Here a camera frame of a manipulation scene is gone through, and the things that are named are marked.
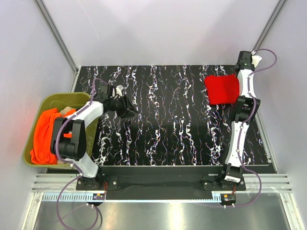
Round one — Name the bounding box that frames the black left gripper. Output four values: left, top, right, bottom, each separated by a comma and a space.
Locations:
108, 94, 139, 118

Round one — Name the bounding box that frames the red t shirt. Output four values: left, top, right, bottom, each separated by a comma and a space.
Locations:
204, 74, 239, 105

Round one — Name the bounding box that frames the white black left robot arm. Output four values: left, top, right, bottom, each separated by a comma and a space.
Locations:
50, 84, 139, 190

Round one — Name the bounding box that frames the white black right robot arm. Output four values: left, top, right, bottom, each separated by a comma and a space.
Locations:
218, 51, 260, 190

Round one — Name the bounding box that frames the olive green plastic bin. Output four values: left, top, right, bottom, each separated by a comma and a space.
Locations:
23, 92, 98, 169

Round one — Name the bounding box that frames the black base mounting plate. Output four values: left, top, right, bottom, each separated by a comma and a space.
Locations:
76, 166, 246, 201

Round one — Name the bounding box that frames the left orange connector board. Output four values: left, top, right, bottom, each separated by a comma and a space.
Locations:
93, 193, 106, 200

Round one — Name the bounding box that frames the orange connector board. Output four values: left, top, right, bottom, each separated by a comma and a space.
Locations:
222, 194, 236, 202
93, 193, 106, 200

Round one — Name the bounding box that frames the orange t shirt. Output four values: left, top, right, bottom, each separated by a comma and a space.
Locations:
30, 108, 76, 165

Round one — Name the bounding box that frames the right orange connector board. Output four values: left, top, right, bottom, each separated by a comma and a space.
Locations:
222, 194, 236, 202

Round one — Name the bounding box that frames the right aluminium corner post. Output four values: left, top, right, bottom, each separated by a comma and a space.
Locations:
253, 0, 288, 50

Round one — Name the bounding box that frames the aluminium corner post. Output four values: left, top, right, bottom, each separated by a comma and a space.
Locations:
253, 0, 288, 50
33, 0, 80, 72

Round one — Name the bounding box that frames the aluminium frame rail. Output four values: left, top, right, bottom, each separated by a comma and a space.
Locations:
22, 174, 306, 230

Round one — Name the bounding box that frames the left aluminium corner post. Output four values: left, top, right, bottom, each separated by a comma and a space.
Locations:
33, 0, 80, 72

